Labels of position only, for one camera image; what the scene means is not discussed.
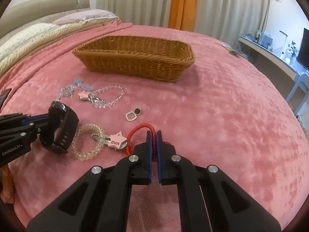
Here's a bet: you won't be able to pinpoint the black smartwatch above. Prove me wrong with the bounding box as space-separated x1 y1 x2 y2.
39 101 79 154

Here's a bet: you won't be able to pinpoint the red cord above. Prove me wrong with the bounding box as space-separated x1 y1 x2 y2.
125 122 170 162

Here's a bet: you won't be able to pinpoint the silver square pendant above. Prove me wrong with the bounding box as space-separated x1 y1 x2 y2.
125 107 141 122

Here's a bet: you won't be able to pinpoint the pink star keychain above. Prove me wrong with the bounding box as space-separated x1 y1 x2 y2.
91 132 127 151

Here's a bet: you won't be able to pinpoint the person left hand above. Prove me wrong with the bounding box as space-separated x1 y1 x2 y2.
1 165 15 204

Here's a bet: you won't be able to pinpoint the pink star key charm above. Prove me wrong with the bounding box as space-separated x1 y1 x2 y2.
78 91 105 104

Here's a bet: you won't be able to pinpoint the white floral pillow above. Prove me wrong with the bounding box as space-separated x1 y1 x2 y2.
1 23 60 61

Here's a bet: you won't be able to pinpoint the pink bed blanket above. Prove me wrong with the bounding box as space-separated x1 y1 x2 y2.
1 23 308 231

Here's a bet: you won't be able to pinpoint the beige folded quilt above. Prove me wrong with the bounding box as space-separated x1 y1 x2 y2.
1 19 121 75

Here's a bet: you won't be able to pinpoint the beige headboard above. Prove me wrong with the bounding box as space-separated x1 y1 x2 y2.
1 0 90 38

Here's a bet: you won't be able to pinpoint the purple pillow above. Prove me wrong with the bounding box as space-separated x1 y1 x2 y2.
52 9 119 25

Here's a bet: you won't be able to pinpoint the brown wicker basket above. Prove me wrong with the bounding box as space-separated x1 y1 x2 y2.
72 36 195 82

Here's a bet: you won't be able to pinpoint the small items on bed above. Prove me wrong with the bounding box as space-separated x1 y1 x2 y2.
221 44 248 60

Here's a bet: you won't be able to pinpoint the light blue chair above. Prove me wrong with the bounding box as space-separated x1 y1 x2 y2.
285 71 309 115

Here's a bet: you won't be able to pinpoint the white desk lamp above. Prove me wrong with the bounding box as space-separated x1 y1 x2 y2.
279 30 288 56

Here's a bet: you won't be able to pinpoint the white flower vase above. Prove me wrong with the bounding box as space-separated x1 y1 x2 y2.
283 41 298 65

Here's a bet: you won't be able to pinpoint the books on desk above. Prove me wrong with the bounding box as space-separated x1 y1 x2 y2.
256 30 273 49

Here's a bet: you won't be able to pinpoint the black television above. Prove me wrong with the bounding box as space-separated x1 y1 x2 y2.
296 28 309 69

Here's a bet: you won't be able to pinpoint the orange curtain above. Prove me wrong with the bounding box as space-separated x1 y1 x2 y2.
168 0 197 32

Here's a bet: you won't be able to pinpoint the beige curtain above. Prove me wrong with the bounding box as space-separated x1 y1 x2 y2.
96 0 269 47

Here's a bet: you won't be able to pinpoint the clear bead bracelet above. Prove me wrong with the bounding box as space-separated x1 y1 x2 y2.
90 84 125 110

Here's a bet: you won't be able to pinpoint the white wall desk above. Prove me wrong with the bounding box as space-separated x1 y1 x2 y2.
238 35 308 82

